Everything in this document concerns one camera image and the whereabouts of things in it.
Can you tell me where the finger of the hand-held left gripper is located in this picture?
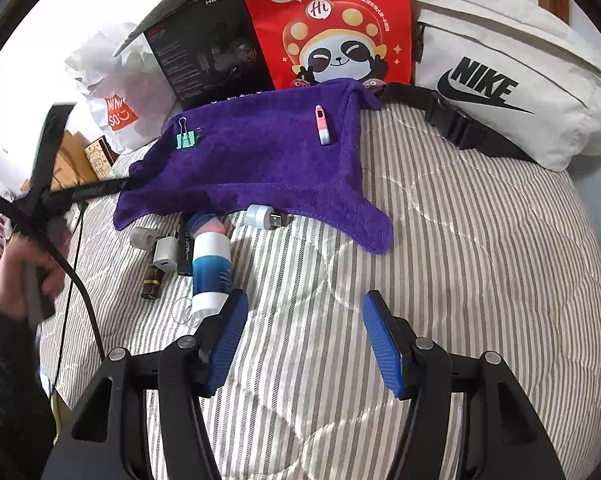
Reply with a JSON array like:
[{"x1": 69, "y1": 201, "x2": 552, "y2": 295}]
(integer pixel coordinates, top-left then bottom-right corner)
[
  {"x1": 40, "y1": 175, "x2": 136, "y2": 211},
  {"x1": 23, "y1": 102, "x2": 78, "y2": 211}
]

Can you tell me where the black lighter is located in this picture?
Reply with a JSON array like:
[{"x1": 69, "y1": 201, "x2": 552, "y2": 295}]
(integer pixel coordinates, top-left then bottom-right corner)
[{"x1": 176, "y1": 215, "x2": 194, "y2": 276}]

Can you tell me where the pink white small stick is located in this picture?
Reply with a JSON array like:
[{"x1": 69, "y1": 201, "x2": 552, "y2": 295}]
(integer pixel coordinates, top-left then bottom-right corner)
[{"x1": 315, "y1": 104, "x2": 331, "y2": 145}]

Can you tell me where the thick black cable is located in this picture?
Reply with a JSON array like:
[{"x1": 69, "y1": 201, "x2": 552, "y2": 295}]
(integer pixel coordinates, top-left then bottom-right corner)
[{"x1": 0, "y1": 187, "x2": 106, "y2": 361}]

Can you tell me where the patterned brown box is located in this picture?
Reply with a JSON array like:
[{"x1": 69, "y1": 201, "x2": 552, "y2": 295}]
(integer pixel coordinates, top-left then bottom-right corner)
[{"x1": 84, "y1": 135, "x2": 118, "y2": 181}]

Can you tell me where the grey white small cap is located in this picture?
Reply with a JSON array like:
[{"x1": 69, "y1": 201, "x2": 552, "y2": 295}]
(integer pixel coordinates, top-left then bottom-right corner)
[{"x1": 129, "y1": 226, "x2": 158, "y2": 251}]

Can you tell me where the white cylindrical container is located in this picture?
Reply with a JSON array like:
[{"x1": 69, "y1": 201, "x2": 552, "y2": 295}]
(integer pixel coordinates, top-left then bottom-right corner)
[{"x1": 245, "y1": 203, "x2": 287, "y2": 230}]

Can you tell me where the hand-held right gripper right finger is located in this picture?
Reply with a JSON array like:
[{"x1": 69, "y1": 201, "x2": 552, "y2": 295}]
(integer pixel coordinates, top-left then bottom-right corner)
[{"x1": 362, "y1": 290, "x2": 566, "y2": 480}]

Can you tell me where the black product box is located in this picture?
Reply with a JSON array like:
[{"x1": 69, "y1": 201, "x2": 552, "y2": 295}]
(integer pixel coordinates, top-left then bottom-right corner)
[{"x1": 113, "y1": 0, "x2": 275, "y2": 111}]

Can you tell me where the white waist bag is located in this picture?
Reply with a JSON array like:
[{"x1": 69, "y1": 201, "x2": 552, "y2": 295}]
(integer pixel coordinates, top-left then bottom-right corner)
[{"x1": 365, "y1": 0, "x2": 601, "y2": 171}]

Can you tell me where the white charger cube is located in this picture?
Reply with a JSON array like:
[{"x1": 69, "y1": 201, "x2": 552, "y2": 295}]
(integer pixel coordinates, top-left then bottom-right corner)
[{"x1": 152, "y1": 236, "x2": 180, "y2": 273}]

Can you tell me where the brown gold small tube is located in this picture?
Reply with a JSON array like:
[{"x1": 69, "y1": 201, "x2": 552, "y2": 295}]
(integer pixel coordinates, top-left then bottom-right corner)
[{"x1": 140, "y1": 264, "x2": 162, "y2": 301}]

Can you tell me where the white shopping bag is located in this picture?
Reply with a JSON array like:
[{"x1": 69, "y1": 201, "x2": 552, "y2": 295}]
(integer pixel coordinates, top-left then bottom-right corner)
[{"x1": 63, "y1": 22, "x2": 181, "y2": 153}]

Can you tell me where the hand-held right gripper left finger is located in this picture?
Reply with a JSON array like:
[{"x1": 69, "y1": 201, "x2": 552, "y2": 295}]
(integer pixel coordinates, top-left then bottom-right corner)
[{"x1": 40, "y1": 289, "x2": 251, "y2": 480}]

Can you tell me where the green binder clip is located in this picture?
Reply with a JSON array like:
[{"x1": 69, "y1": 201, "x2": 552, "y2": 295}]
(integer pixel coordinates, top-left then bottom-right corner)
[{"x1": 174, "y1": 117, "x2": 204, "y2": 151}]

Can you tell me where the person's left forearm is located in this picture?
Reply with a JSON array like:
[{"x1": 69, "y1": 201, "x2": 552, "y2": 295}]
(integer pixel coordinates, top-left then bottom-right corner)
[{"x1": 0, "y1": 305, "x2": 56, "y2": 480}]

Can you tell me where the blue white bottle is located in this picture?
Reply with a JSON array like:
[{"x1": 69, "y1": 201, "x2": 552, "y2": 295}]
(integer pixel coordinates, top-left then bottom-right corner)
[{"x1": 189, "y1": 231, "x2": 231, "y2": 326}]

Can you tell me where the red panda print bag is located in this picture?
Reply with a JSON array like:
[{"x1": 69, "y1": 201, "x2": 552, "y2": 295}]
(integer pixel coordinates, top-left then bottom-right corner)
[{"x1": 230, "y1": 0, "x2": 414, "y2": 92}]

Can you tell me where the clear plastic ring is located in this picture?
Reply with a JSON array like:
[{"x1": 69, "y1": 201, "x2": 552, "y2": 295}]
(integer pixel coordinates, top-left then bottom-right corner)
[{"x1": 172, "y1": 297, "x2": 196, "y2": 326}]

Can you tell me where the striped quilt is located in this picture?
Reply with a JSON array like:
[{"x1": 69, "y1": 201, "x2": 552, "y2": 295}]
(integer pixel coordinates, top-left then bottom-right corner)
[{"x1": 35, "y1": 105, "x2": 601, "y2": 480}]

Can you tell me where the person's left hand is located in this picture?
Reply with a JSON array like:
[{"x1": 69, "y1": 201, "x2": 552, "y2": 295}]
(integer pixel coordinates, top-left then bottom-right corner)
[{"x1": 0, "y1": 230, "x2": 74, "y2": 321}]

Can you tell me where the purple towel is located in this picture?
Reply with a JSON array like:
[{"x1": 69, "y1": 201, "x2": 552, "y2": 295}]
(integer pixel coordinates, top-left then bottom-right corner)
[{"x1": 113, "y1": 78, "x2": 394, "y2": 255}]

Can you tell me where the thin black cable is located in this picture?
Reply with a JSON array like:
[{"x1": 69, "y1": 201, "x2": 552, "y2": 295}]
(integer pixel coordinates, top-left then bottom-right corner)
[{"x1": 50, "y1": 200, "x2": 86, "y2": 411}]

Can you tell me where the cardboard box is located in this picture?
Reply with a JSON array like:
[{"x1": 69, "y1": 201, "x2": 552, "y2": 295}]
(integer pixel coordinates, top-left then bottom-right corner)
[{"x1": 50, "y1": 130, "x2": 101, "y2": 191}]

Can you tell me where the pink blue small container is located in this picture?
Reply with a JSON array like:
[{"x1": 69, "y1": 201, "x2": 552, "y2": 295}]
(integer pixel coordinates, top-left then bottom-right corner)
[{"x1": 188, "y1": 211, "x2": 230, "y2": 236}]

